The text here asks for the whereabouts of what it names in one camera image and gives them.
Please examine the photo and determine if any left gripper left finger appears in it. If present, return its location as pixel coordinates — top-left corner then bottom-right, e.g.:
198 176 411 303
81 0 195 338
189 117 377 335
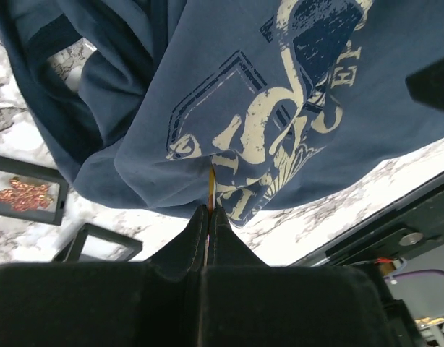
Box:
145 205 208 281

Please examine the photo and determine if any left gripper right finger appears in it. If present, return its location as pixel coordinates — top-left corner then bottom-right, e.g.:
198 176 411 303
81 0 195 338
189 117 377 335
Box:
207 207 268 267

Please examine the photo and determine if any yellow round badge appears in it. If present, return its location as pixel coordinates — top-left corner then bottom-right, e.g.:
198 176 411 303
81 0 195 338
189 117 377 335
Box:
204 167 216 265

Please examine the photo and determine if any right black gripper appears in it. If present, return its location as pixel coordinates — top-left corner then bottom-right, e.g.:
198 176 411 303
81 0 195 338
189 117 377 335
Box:
405 58 444 112

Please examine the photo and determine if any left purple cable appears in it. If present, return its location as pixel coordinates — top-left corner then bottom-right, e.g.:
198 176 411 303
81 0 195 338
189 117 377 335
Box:
384 269 444 285

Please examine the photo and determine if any black wire frame stand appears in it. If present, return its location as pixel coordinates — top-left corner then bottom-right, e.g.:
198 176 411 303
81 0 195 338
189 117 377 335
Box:
0 156 69 226

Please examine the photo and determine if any blue printed tank top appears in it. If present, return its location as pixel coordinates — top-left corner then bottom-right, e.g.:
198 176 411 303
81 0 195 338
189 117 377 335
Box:
0 1 444 226

